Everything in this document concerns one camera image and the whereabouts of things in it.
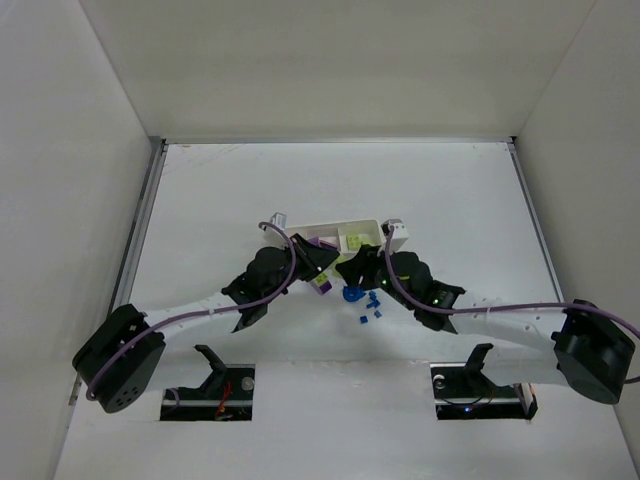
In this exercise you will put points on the light green lego brick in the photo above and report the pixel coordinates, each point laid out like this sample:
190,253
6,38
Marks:
353,242

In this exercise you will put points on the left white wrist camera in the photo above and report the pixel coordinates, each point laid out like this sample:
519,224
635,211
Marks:
279,220

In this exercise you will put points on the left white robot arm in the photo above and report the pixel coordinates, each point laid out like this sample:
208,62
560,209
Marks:
118,361

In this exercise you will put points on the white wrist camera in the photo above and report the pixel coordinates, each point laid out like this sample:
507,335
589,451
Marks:
395,234
279,220

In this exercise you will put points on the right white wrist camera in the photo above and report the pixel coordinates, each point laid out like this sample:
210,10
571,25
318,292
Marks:
395,234

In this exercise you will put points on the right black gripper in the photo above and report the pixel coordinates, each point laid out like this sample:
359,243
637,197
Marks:
373,267

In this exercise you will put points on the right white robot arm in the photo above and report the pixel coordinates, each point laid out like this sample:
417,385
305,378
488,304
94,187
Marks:
568,344

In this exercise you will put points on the green and purple lego stack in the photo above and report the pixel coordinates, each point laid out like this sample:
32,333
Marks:
321,283

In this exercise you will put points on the purple butterfly lego brick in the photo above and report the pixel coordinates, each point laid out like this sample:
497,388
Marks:
316,241

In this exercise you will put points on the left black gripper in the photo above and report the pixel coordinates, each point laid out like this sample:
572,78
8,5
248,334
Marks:
304,254

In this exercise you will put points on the blue lego arch cluster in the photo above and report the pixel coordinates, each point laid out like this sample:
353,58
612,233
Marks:
352,294

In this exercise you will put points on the white three-compartment tray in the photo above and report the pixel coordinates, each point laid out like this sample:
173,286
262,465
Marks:
369,230

